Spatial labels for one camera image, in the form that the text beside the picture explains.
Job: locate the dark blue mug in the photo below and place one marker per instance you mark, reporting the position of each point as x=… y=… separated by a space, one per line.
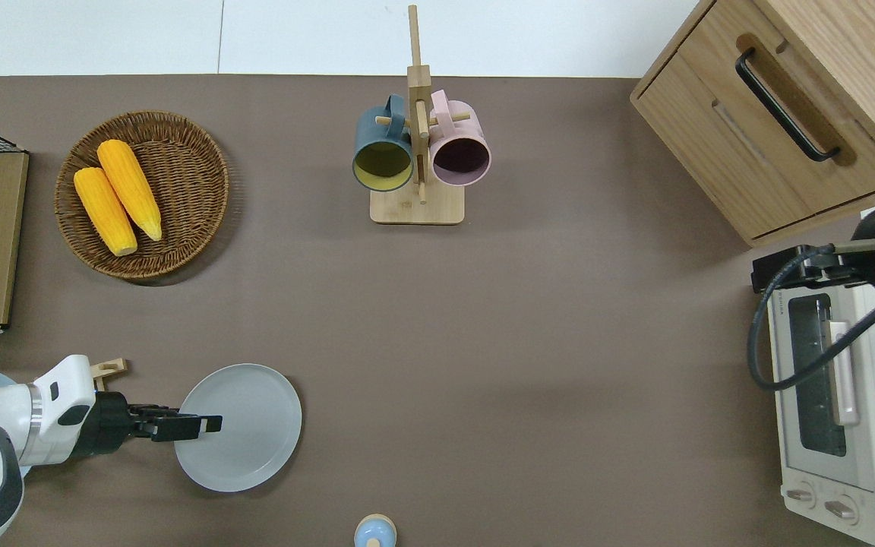
x=382 y=163

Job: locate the wooden mug tree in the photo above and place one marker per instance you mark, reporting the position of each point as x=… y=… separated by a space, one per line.
x=416 y=209

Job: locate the brown wicker basket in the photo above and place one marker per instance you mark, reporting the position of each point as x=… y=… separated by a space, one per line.
x=187 y=190

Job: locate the yellow corn cob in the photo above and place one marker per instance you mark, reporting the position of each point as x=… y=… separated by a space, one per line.
x=103 y=209
x=130 y=186

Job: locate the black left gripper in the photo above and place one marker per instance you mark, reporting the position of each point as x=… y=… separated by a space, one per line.
x=107 y=425

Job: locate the gray plate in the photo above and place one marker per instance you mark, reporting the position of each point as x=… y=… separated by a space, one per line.
x=255 y=433

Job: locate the pink mug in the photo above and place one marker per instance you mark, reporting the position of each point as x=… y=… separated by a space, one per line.
x=459 y=156

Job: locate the wooden drawer cabinet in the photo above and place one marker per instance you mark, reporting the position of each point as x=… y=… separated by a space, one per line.
x=726 y=152

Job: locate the wooden plate rack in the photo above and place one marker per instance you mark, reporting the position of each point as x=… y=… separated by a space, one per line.
x=109 y=371

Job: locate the small blue bell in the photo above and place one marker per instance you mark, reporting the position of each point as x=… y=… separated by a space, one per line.
x=374 y=532

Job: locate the brown table mat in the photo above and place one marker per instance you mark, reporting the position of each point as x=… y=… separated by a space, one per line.
x=483 y=342

